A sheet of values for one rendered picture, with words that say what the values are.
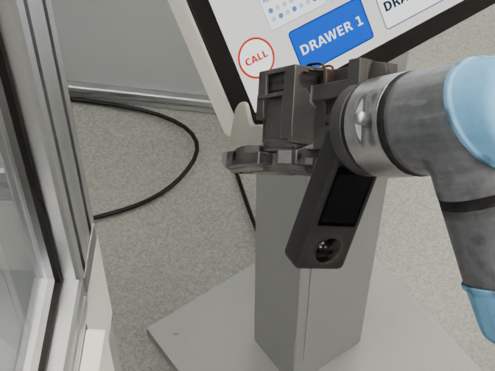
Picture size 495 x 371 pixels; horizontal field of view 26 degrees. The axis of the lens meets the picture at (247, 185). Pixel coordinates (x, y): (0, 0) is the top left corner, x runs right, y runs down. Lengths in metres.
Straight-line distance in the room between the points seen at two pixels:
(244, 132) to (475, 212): 0.28
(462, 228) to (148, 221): 1.53
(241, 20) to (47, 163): 0.32
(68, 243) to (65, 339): 0.08
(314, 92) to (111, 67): 1.54
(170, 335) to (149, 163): 0.44
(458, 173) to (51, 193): 0.33
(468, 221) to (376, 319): 1.34
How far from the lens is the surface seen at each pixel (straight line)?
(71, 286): 0.95
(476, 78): 0.68
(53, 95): 0.82
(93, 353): 0.99
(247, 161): 0.86
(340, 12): 1.12
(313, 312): 1.76
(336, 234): 0.85
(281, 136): 0.84
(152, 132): 2.35
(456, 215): 0.71
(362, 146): 0.76
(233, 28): 1.06
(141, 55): 2.31
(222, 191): 2.24
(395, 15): 1.16
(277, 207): 1.57
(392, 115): 0.73
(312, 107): 0.84
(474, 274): 0.73
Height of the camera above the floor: 1.79
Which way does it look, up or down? 53 degrees down
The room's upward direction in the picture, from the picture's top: straight up
